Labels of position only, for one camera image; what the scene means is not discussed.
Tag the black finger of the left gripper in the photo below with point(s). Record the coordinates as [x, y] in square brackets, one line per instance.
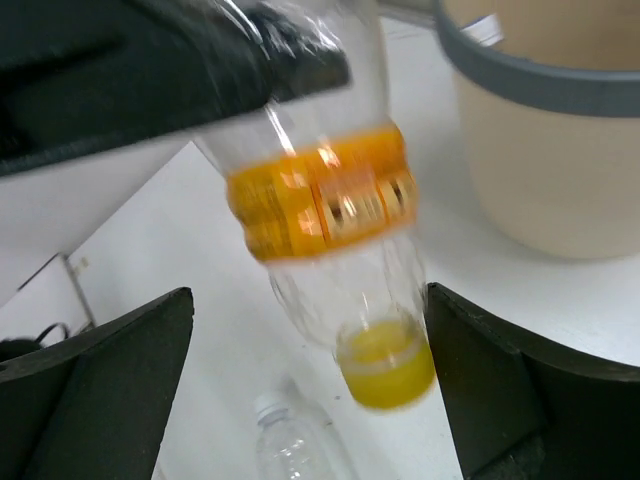
[86, 77]

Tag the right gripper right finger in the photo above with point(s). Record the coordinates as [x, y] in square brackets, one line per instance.
[521, 406]

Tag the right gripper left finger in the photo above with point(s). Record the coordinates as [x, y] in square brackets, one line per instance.
[95, 405]

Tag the clear bottle white cap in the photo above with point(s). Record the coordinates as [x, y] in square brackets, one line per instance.
[298, 440]

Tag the clear bottle yellow cap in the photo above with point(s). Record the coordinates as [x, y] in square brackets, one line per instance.
[319, 181]

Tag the beige bin with grey rim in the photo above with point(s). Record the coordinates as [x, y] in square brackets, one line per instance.
[548, 95]

